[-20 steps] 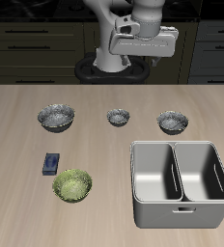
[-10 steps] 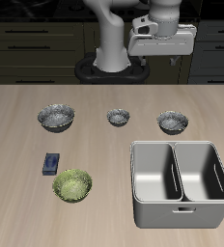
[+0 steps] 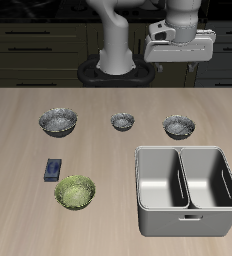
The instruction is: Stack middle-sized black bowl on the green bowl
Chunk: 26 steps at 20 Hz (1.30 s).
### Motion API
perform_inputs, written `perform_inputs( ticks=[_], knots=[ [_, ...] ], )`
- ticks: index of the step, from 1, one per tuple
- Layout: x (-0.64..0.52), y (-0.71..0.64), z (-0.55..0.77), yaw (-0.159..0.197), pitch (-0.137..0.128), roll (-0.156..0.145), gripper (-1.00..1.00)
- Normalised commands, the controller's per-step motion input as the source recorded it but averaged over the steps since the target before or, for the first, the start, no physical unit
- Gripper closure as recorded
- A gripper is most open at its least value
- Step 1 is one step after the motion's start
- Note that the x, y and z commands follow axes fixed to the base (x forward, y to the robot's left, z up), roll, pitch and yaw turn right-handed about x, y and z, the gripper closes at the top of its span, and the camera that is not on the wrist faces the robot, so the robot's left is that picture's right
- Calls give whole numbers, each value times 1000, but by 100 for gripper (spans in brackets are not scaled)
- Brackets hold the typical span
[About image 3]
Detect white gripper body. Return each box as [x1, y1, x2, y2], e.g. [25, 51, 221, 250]
[143, 29, 217, 64]

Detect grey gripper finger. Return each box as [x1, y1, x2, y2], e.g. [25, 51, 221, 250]
[187, 61, 199, 73]
[154, 62, 165, 73]

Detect middle-sized black bowl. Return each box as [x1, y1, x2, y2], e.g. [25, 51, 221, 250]
[161, 114, 196, 141]

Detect small black bowl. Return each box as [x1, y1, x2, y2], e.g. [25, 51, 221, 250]
[110, 112, 136, 132]

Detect large black bowl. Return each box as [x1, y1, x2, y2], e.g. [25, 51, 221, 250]
[38, 107, 79, 138]

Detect green bowl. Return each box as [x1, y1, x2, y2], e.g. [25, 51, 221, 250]
[54, 174, 97, 211]

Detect white two-bin basket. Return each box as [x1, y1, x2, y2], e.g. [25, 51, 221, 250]
[134, 145, 232, 238]

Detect dark kitchen cupboards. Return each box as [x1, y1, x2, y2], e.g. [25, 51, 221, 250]
[0, 0, 232, 89]

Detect dark blue box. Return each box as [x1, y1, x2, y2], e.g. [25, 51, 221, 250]
[43, 158, 63, 183]

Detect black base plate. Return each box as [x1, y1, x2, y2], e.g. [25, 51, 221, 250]
[77, 54, 156, 84]

